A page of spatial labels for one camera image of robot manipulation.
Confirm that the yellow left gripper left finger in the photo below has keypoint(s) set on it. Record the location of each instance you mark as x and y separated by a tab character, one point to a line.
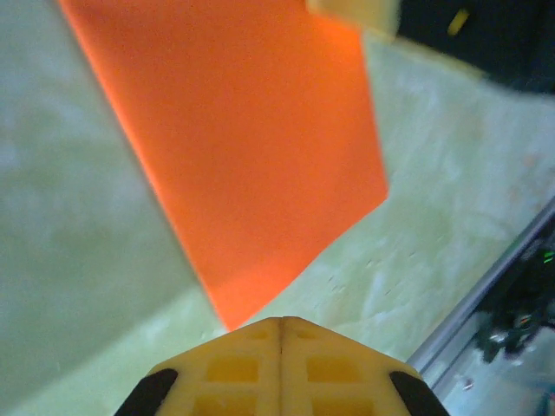
225	377

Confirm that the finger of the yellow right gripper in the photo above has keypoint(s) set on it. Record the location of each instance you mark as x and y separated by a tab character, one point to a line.
360	13

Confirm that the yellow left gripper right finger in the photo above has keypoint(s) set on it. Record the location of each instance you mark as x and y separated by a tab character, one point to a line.
338	377

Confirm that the orange square paper sheet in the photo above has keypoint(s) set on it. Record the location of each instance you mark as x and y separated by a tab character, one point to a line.
243	143

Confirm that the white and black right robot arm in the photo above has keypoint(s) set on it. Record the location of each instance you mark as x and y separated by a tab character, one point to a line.
520	303

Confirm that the long aluminium frame rail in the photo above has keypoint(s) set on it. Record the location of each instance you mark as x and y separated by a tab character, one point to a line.
477	299

